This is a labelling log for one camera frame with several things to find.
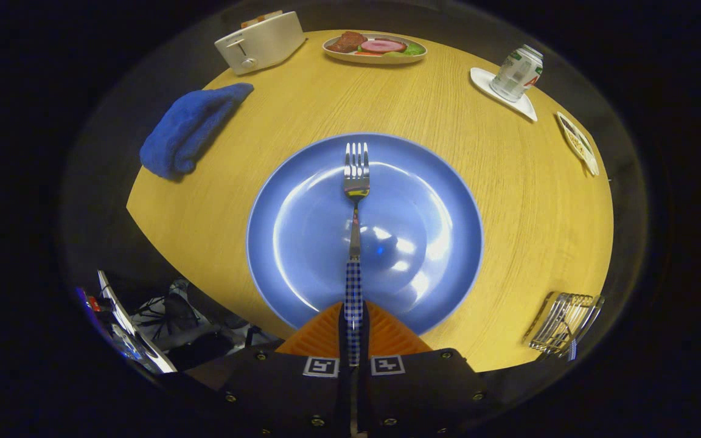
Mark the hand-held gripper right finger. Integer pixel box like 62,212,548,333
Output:
354,301,497,438

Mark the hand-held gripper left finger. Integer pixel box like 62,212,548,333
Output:
162,301,351,438

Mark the checkered handle fork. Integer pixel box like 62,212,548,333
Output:
343,142,371,436

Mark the blue round plate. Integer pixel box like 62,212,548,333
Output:
246,133,484,335

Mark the white flat panel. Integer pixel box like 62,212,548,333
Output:
96,271,178,374

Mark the blue towel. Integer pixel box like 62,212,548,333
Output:
139,83,255,180

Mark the small white snack dish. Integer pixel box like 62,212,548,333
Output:
556,111,600,177

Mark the white coaster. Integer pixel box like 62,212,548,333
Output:
470,67,538,122

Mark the white drink bottle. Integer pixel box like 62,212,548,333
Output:
490,44,544,103

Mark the white oval food plate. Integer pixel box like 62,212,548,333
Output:
322,31,428,65

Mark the green lettuce leaf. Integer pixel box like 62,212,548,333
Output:
384,41,426,58

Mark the pink ham slice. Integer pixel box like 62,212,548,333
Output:
360,39,408,54

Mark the white toaster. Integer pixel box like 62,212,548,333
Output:
214,11,307,75

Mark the brown meat piece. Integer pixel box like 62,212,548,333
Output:
326,32,368,54

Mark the toast slice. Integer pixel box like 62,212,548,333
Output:
242,10,284,28

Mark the tangle of black cables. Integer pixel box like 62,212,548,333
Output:
131,280,217,341

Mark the metal wire rack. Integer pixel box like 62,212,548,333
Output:
524,292,605,360

